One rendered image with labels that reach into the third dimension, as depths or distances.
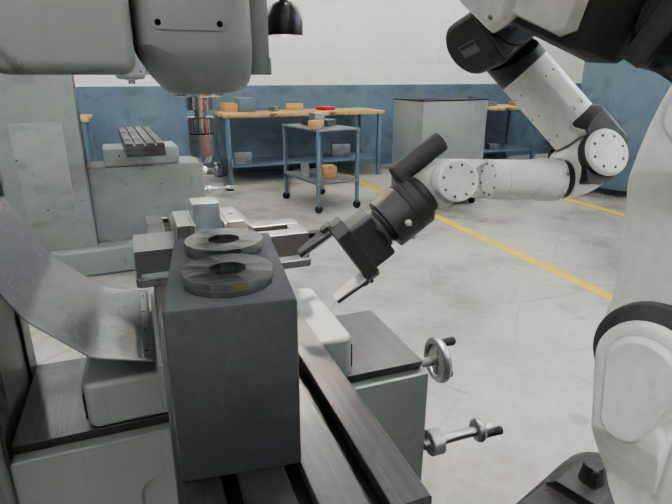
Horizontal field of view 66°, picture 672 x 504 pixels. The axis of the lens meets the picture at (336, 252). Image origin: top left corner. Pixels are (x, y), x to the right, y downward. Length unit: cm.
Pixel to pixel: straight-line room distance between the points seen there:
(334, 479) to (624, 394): 36
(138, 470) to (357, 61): 744
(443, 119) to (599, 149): 454
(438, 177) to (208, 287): 44
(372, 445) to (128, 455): 56
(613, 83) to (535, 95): 584
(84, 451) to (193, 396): 55
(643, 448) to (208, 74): 81
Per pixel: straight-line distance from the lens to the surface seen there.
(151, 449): 105
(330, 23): 800
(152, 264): 105
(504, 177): 88
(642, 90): 668
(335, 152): 746
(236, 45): 91
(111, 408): 101
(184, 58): 90
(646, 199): 69
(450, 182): 81
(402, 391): 115
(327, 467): 58
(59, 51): 87
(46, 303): 101
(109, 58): 87
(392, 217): 81
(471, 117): 566
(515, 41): 93
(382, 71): 830
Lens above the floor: 134
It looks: 19 degrees down
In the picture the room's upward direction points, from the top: straight up
